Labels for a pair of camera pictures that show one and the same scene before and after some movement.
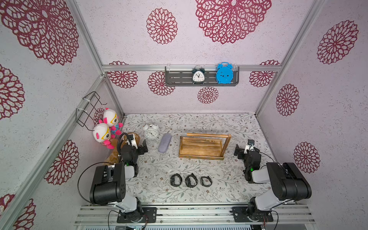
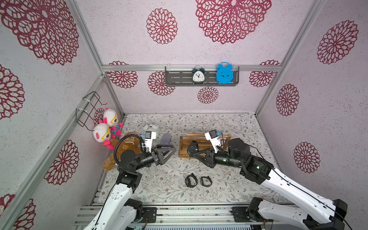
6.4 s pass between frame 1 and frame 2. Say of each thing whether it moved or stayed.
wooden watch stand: stayed
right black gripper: moved
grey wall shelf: stayed
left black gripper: moved
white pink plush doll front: stayed
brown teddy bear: stayed
